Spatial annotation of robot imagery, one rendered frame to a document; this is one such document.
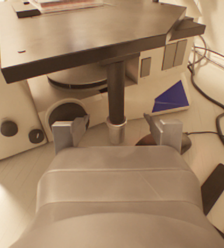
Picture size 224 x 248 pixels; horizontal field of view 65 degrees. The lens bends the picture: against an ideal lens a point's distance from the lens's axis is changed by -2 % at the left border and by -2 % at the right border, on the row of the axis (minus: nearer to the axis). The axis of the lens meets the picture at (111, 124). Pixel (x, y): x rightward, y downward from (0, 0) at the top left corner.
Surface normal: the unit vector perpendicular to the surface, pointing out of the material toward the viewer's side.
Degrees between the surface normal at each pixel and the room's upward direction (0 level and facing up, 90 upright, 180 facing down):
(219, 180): 0
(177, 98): 48
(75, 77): 0
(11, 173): 0
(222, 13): 90
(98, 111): 90
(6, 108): 90
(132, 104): 80
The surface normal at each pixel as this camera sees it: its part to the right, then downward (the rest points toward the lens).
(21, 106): 0.46, 0.58
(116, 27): -0.04, -0.74
